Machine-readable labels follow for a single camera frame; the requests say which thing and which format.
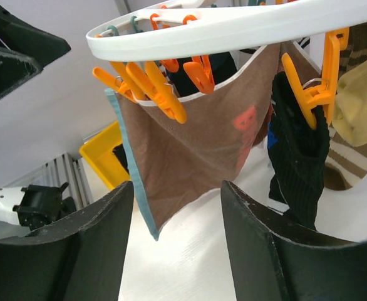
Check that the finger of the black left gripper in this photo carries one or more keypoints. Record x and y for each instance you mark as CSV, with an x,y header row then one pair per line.
x,y
24,51

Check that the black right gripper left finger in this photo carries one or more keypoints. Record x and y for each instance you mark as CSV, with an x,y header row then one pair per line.
x,y
79,257

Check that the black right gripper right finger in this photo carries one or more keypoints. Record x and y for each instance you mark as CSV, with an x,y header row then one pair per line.
x,y
273,258

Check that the black patterned sock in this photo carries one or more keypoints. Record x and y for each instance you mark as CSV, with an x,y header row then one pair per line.
x,y
297,154

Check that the white round clip hanger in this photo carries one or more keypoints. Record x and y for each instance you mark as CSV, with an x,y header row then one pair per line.
x,y
175,29

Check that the yellow beige sock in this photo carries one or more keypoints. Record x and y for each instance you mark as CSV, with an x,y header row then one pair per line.
x,y
350,107

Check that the yellow-orange clothes peg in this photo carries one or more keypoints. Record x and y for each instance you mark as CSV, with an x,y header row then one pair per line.
x,y
319,91

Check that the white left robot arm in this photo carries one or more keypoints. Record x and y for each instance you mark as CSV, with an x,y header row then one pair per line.
x,y
34,206

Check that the black sock on hanger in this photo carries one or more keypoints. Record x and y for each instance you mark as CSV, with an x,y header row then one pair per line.
x,y
201,73

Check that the yellow plastic tray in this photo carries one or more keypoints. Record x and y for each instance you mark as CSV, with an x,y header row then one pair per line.
x,y
106,156

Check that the brown striped sock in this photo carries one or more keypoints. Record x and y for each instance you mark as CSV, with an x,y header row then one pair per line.
x,y
346,165

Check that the large brown sock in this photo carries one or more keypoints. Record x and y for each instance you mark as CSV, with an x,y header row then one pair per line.
x,y
172,164

